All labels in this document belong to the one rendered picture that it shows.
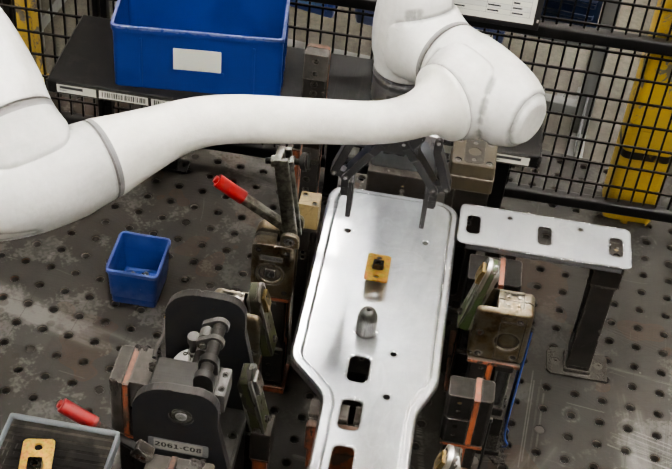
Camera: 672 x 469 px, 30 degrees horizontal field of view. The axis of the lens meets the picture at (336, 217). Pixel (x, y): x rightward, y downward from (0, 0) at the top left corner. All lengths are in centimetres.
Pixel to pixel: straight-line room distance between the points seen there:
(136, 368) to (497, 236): 68
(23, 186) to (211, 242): 108
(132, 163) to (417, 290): 66
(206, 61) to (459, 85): 79
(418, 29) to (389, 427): 56
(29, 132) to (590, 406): 122
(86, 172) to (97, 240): 106
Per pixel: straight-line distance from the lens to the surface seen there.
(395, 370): 187
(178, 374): 164
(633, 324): 246
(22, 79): 147
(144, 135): 148
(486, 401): 187
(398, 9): 164
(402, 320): 194
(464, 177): 216
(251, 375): 171
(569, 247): 212
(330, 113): 152
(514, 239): 211
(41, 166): 143
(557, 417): 226
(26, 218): 144
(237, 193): 193
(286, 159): 186
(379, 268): 199
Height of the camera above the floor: 240
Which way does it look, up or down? 42 degrees down
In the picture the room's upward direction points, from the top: 6 degrees clockwise
